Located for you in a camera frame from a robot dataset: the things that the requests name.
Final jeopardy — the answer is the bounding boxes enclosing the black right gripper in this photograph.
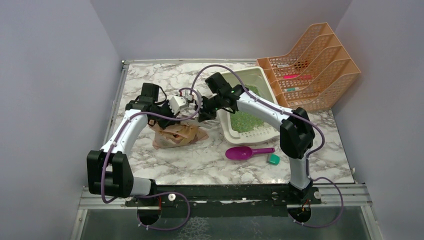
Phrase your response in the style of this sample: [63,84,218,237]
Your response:
[194,94,223,122]

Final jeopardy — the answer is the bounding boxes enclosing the orange cat litter bag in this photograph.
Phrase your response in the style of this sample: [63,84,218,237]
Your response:
[148,120,209,150]

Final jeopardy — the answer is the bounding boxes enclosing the magenta plastic litter scoop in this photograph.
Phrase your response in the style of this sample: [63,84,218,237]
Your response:
[225,146,275,161]

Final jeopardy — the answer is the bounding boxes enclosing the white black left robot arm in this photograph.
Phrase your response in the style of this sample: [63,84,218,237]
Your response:
[86,83,176,206]

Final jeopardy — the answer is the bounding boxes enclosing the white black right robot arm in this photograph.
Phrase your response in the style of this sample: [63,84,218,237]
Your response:
[195,72,315,204]

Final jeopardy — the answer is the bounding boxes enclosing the green cat litter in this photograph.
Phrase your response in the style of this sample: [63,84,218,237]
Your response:
[229,84,266,134]

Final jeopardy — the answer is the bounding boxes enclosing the white plastic litter box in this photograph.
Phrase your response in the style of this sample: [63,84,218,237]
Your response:
[217,66,280,145]

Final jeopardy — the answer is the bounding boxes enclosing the small green box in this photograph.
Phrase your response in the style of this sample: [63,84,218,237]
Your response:
[266,153,280,165]

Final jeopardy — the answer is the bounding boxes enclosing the pink marker pen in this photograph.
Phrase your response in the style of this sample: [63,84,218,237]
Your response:
[282,74,312,80]

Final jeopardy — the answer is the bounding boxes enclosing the green marker pen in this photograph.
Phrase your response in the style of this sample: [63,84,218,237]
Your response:
[284,87,300,92]

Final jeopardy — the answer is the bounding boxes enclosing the orange mesh file organizer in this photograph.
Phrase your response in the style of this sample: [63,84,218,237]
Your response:
[256,22,361,111]

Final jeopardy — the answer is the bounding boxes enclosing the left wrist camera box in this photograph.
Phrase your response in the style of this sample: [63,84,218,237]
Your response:
[168,96,189,116]

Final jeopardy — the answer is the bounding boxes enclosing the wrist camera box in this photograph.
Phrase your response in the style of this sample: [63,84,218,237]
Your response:
[168,96,189,116]
[183,89,202,105]

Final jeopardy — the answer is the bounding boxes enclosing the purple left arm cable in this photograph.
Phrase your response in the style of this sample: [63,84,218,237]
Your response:
[100,87,204,232]

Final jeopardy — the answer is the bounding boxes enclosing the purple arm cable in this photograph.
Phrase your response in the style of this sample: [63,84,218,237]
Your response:
[100,87,204,232]
[190,64,345,229]

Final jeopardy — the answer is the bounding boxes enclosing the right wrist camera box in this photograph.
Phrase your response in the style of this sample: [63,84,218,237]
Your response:
[183,89,202,105]

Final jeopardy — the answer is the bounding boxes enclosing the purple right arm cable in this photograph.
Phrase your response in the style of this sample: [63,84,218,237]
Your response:
[190,64,345,229]

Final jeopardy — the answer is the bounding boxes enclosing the black metal base rail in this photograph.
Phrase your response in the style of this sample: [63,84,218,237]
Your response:
[125,183,322,207]

